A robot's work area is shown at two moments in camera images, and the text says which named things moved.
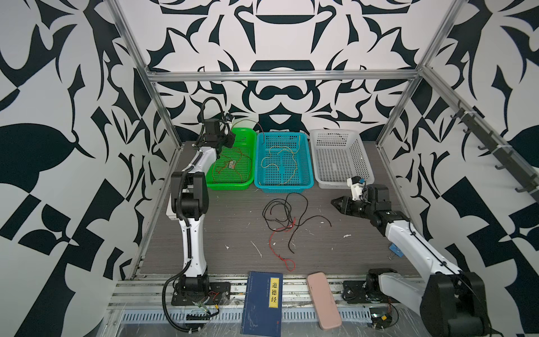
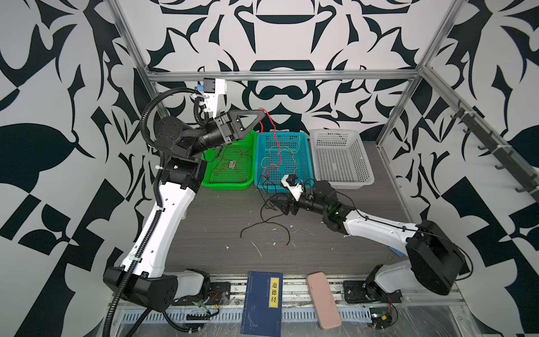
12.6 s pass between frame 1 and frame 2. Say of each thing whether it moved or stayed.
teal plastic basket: stayed
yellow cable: stayed
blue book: stayed
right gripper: moved
